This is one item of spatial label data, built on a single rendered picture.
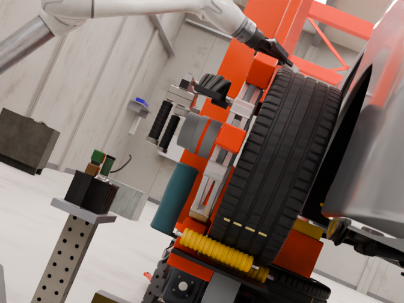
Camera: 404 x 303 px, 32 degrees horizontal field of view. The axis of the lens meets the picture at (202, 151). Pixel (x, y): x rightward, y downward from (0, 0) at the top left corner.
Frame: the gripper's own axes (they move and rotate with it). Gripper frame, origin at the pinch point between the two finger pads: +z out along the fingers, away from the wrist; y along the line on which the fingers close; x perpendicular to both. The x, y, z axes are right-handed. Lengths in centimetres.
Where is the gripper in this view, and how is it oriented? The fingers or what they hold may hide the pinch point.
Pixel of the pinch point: (290, 67)
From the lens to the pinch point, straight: 269.8
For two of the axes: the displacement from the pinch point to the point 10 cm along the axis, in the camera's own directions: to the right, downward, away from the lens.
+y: 5.1, -2.5, -8.2
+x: 3.7, -8.0, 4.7
